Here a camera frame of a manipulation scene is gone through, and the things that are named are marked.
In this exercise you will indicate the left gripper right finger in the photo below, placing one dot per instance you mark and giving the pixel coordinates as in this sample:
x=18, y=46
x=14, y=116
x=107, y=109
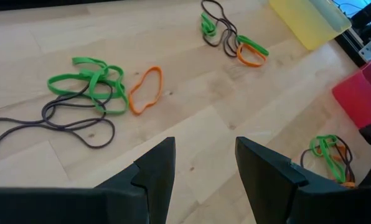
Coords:
x=266, y=186

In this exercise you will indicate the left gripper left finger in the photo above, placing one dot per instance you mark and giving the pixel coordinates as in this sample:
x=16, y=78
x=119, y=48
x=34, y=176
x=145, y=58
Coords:
x=154, y=186

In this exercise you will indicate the orange rubber band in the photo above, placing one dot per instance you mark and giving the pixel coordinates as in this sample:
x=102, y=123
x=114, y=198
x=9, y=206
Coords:
x=249, y=64
x=349, y=184
x=132, y=105

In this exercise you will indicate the red plastic basket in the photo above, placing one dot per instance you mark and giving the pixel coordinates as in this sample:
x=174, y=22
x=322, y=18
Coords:
x=359, y=99

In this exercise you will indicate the yellow plastic basket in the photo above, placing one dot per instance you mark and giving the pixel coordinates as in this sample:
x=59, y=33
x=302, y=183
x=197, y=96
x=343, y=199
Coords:
x=307, y=21

